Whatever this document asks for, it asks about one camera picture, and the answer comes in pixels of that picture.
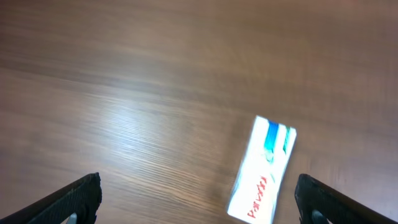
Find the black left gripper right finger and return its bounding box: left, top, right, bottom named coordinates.
left=295, top=174, right=397, bottom=224

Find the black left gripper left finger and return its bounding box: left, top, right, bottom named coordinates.
left=1, top=172, right=102, bottom=224

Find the white Panadol box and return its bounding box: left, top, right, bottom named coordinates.
left=226, top=116, right=297, bottom=224

